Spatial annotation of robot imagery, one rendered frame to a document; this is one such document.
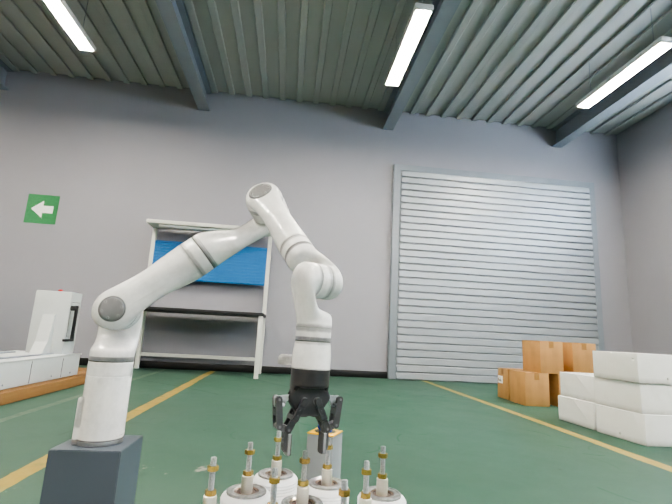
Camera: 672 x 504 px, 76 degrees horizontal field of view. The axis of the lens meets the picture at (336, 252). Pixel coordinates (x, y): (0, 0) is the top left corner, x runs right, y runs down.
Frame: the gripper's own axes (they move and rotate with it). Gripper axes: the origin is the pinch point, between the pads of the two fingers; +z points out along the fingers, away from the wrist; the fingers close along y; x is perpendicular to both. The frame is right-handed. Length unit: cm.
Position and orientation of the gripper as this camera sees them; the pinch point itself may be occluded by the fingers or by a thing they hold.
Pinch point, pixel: (304, 446)
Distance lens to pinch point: 87.9
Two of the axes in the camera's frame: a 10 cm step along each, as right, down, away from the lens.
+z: -0.7, 9.8, -1.9
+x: -4.4, 1.5, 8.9
